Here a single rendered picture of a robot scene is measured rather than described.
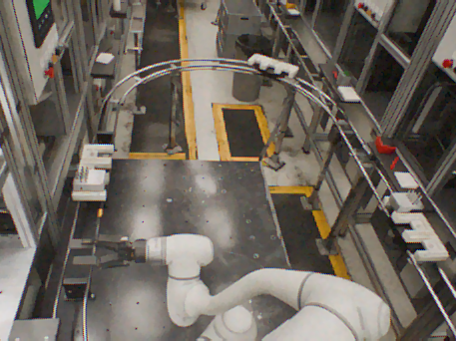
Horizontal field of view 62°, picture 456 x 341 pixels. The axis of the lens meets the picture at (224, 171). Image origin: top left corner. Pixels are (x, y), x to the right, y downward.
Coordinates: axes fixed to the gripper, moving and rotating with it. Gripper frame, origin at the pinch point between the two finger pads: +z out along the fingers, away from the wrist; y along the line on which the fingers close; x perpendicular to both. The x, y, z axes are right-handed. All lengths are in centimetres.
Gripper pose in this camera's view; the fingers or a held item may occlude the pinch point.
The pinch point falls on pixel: (80, 252)
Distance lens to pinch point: 128.8
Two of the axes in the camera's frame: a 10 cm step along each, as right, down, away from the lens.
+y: 1.2, -7.4, -6.6
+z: -9.9, -0.1, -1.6
